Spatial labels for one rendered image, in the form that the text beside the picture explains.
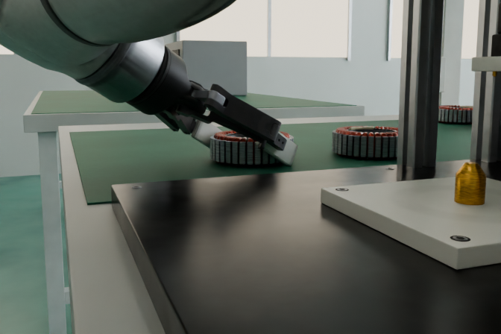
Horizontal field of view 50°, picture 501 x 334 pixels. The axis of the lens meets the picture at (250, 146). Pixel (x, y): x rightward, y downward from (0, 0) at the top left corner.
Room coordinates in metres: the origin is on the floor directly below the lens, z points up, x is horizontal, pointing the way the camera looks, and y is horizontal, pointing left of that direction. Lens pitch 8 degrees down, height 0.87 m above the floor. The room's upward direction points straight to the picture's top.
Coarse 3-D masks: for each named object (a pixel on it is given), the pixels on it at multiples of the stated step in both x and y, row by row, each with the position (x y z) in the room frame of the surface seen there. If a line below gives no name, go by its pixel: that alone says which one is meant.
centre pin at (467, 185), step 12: (468, 168) 0.35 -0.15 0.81; (480, 168) 0.35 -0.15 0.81; (456, 180) 0.36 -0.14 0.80; (468, 180) 0.35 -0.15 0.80; (480, 180) 0.35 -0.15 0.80; (456, 192) 0.36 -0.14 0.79; (468, 192) 0.35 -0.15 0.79; (480, 192) 0.35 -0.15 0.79; (468, 204) 0.35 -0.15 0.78; (480, 204) 0.35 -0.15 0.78
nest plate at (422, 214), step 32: (352, 192) 0.38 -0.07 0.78; (384, 192) 0.38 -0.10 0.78; (416, 192) 0.38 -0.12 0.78; (448, 192) 0.38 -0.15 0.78; (384, 224) 0.32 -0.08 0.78; (416, 224) 0.30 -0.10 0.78; (448, 224) 0.30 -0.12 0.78; (480, 224) 0.30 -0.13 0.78; (448, 256) 0.27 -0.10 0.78; (480, 256) 0.27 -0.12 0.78
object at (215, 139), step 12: (228, 132) 0.73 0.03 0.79; (216, 144) 0.68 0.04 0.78; (228, 144) 0.66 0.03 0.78; (240, 144) 0.66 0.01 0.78; (252, 144) 0.65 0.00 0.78; (216, 156) 0.68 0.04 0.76; (228, 156) 0.66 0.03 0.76; (240, 156) 0.66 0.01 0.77; (252, 156) 0.65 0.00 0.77; (264, 156) 0.66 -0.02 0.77
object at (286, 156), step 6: (258, 144) 0.63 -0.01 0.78; (288, 144) 0.67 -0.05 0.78; (294, 144) 0.68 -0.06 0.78; (264, 150) 0.64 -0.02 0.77; (270, 150) 0.64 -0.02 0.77; (276, 150) 0.65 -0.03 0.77; (288, 150) 0.67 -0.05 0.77; (294, 150) 0.68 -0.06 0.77; (276, 156) 0.65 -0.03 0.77; (282, 156) 0.66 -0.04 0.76; (288, 156) 0.67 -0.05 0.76; (282, 162) 0.66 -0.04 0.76; (288, 162) 0.67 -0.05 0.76
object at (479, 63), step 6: (498, 12) 0.40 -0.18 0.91; (498, 18) 0.40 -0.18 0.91; (498, 24) 0.40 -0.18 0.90; (498, 30) 0.40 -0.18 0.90; (492, 36) 0.40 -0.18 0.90; (498, 36) 0.40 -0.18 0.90; (492, 42) 0.40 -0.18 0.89; (498, 42) 0.40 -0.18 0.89; (492, 48) 0.40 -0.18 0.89; (498, 48) 0.40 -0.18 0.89; (492, 54) 0.40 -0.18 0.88; (498, 54) 0.40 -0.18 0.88; (474, 60) 0.39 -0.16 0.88; (480, 60) 0.38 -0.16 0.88; (486, 60) 0.38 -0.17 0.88; (492, 60) 0.37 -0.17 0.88; (498, 60) 0.37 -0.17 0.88; (474, 66) 0.39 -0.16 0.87; (480, 66) 0.38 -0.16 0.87; (486, 66) 0.38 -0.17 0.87; (492, 66) 0.37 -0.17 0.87; (498, 66) 0.37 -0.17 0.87
